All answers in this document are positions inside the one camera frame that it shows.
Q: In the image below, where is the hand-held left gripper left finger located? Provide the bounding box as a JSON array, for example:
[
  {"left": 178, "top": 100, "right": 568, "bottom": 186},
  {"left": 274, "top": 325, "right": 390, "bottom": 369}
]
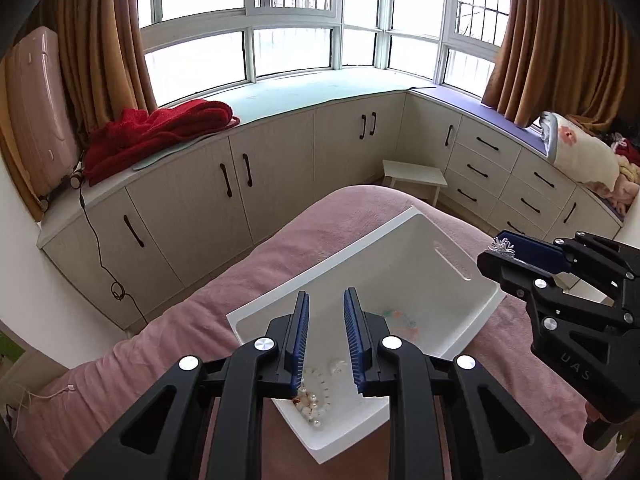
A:
[{"left": 65, "top": 290, "right": 311, "bottom": 480}]

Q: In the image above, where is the beige window seat cabinet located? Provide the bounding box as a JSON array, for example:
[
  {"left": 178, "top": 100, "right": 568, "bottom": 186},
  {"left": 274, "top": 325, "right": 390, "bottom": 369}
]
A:
[{"left": 37, "top": 91, "right": 626, "bottom": 333}]

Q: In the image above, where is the pink suitcase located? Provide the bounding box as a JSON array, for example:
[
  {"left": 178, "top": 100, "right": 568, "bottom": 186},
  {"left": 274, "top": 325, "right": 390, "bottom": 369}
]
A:
[{"left": 2, "top": 26, "right": 83, "bottom": 211}]

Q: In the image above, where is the white charging cable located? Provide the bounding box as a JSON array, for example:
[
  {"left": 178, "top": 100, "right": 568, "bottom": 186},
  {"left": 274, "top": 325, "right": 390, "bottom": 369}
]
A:
[{"left": 5, "top": 382, "right": 76, "bottom": 421}]

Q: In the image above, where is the brown curtain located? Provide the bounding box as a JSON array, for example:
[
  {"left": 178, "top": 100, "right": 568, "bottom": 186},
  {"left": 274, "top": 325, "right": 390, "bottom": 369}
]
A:
[
  {"left": 481, "top": 0, "right": 640, "bottom": 128},
  {"left": 0, "top": 0, "right": 161, "bottom": 221}
]

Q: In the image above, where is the cream floral pillow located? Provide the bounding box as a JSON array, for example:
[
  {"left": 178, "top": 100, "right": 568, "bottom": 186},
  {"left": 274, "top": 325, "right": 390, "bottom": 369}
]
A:
[{"left": 539, "top": 111, "right": 623, "bottom": 193}]

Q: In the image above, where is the red blanket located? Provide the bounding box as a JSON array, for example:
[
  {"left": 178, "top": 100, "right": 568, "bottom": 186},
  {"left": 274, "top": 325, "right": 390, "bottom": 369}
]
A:
[{"left": 82, "top": 99, "right": 241, "bottom": 187}]

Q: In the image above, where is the pastel colourful bead bracelet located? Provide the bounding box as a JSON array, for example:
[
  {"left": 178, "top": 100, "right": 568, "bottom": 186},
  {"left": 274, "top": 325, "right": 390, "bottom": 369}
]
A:
[{"left": 380, "top": 310, "right": 418, "bottom": 343}]

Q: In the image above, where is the white storage box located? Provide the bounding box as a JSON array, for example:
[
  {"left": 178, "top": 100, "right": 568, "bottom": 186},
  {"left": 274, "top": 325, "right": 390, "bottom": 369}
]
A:
[{"left": 226, "top": 205, "right": 507, "bottom": 465}]

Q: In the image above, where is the purple window seat cushion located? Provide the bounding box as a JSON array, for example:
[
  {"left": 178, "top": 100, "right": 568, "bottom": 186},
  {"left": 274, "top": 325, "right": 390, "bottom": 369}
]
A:
[{"left": 407, "top": 85, "right": 626, "bottom": 221}]

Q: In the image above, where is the pile of clothes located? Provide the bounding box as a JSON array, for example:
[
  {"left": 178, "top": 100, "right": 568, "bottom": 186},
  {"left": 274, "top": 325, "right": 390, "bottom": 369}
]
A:
[{"left": 595, "top": 130, "right": 640, "bottom": 211}]

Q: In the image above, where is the pearl bead strand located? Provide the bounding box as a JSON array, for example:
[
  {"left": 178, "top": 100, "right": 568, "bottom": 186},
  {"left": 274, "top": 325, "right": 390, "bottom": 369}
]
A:
[{"left": 295, "top": 367, "right": 333, "bottom": 428}]

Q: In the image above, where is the pink fleece blanket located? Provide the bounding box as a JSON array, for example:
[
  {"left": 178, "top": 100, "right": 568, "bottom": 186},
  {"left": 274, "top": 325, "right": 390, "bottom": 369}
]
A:
[{"left": 12, "top": 185, "right": 621, "bottom": 480}]

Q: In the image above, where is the white low stool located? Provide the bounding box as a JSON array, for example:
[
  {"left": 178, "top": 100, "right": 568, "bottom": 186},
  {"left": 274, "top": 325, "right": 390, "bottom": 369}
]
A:
[{"left": 382, "top": 159, "right": 448, "bottom": 207}]

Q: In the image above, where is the black cable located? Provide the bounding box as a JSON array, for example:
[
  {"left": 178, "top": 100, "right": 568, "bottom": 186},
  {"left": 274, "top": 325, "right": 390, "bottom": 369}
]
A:
[{"left": 75, "top": 160, "right": 148, "bottom": 323}]

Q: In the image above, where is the silver flower ornament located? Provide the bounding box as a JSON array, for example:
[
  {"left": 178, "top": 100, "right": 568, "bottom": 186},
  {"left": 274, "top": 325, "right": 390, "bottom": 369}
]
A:
[{"left": 487, "top": 237, "right": 516, "bottom": 261}]

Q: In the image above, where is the pale green window seat mat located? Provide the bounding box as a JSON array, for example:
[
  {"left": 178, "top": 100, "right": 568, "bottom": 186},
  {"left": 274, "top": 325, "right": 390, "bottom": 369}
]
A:
[{"left": 132, "top": 67, "right": 436, "bottom": 171}]

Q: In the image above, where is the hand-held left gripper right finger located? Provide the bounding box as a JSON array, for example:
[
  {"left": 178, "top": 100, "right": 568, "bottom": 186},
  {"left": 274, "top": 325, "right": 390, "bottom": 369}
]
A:
[{"left": 342, "top": 287, "right": 583, "bottom": 480}]

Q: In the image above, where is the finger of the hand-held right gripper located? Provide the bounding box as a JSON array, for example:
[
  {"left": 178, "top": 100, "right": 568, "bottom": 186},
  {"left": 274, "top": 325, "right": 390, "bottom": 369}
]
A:
[
  {"left": 477, "top": 251, "right": 633, "bottom": 333},
  {"left": 500, "top": 231, "right": 640, "bottom": 286}
]

